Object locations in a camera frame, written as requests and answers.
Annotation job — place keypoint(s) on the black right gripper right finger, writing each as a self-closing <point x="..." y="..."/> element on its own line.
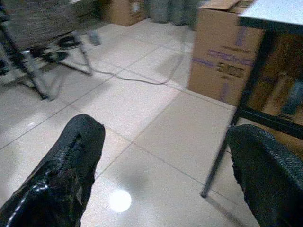
<point x="270" y="170"/>

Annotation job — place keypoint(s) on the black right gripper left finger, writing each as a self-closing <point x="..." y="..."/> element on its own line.
<point x="61" y="170"/>

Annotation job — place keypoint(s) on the grey folding chair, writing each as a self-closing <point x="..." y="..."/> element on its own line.
<point x="35" y="30"/>

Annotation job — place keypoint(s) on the large printed cardboard box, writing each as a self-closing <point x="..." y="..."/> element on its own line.
<point x="220" y="59"/>

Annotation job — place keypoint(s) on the grey curtain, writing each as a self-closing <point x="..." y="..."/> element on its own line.
<point x="169" y="10"/>

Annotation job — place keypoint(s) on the white table with black frame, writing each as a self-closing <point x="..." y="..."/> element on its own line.
<point x="251" y="85"/>

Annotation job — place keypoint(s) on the small brown cardboard box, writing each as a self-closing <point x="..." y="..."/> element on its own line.
<point x="124" y="10"/>

